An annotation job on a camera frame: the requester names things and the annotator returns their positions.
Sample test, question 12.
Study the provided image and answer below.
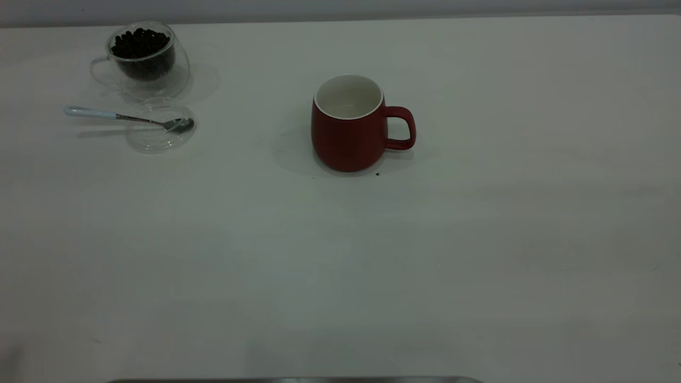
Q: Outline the red ceramic mug white inside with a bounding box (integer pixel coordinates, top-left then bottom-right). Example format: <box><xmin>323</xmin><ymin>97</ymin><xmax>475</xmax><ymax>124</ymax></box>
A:
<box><xmin>311</xmin><ymin>74</ymin><xmax>417</xmax><ymax>172</ymax></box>

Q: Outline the coffee beans pile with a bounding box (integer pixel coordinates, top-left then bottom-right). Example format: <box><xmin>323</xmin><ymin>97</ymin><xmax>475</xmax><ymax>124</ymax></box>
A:
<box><xmin>110</xmin><ymin>28</ymin><xmax>176</xmax><ymax>81</ymax></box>

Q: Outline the clear double-wall glass cup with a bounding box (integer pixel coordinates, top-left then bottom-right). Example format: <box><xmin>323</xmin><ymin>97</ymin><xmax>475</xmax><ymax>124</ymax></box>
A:
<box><xmin>89</xmin><ymin>21</ymin><xmax>191</xmax><ymax>102</ymax></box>

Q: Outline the metal spoon white handle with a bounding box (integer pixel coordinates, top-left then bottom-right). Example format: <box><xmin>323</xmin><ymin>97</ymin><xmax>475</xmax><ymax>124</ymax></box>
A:
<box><xmin>64</xmin><ymin>106</ymin><xmax>195</xmax><ymax>134</ymax></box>

